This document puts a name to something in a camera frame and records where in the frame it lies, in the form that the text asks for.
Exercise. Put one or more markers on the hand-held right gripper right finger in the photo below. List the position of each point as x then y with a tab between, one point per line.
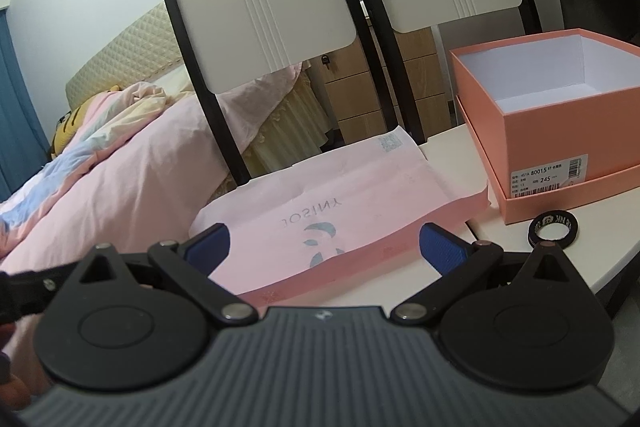
440	249

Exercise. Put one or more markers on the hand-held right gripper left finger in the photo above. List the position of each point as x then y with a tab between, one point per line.
209	248

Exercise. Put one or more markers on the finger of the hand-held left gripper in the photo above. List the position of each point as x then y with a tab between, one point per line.
30	294

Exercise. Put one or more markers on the black elastic band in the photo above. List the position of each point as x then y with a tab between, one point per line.
555	218

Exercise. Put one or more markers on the pink paper shopping bag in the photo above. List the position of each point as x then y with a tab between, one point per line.
325	187

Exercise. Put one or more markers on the person's left hand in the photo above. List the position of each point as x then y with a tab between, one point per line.
15	394

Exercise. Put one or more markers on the pink bed quilt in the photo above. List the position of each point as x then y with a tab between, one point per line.
125	167

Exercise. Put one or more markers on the pink cardboard box lid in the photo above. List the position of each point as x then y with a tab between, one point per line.
575	205

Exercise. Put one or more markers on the yellow lace bed skirt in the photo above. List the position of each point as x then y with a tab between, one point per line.
285	127

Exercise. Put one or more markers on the orange cardboard shoe box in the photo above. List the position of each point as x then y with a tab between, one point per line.
545	142

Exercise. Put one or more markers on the yellow tiger plush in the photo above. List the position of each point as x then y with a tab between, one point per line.
65	132

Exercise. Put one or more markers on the wooden drawer cabinet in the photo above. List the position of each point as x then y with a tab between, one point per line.
360	97

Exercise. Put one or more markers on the blue curtain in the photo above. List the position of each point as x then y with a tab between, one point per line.
20	107

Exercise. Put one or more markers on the beige quilted headboard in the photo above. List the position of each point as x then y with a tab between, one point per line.
125	52

